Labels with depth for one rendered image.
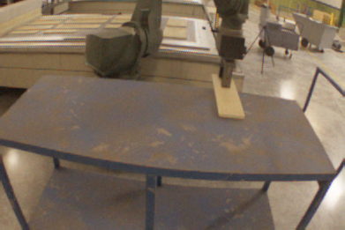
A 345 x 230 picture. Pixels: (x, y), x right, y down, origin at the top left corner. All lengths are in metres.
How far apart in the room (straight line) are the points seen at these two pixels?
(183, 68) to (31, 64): 1.82
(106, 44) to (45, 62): 1.40
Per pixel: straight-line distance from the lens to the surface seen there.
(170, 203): 1.97
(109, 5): 7.26
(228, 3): 1.54
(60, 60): 3.33
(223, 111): 1.44
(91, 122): 1.31
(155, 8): 2.38
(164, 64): 3.04
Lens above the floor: 1.72
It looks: 28 degrees down
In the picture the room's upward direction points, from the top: 6 degrees clockwise
